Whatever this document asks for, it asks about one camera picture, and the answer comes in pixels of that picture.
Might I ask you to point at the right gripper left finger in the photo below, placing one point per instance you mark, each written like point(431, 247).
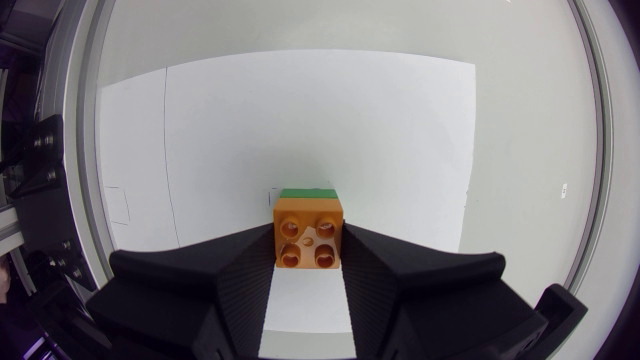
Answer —
point(200, 290)

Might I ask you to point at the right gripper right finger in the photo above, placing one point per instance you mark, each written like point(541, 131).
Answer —
point(425, 295)

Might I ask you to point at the orange toy brick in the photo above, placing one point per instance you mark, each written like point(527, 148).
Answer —
point(307, 233)

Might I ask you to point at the green toy brick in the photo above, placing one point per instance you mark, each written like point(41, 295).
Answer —
point(308, 193)

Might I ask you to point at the white paper sheet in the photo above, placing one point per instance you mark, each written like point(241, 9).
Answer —
point(320, 150)

